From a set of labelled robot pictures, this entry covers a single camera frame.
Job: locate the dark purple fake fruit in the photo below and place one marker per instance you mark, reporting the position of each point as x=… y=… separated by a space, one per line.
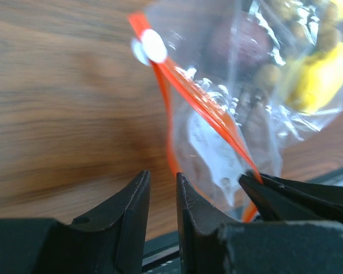
x=241 y=47

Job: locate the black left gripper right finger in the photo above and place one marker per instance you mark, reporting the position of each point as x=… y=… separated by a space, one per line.
x=212 y=242

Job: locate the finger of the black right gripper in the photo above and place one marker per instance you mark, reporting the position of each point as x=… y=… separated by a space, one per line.
x=278 y=199

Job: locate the brown fake longan bunch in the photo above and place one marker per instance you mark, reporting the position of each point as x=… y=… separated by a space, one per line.
x=267 y=124

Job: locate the yellow fake bell pepper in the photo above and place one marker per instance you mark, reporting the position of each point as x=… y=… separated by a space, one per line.
x=318 y=77

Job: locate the clear zip top bag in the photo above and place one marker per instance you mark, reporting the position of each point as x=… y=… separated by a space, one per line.
x=204 y=140

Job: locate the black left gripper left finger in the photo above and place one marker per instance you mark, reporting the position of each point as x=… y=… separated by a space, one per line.
x=107 y=239

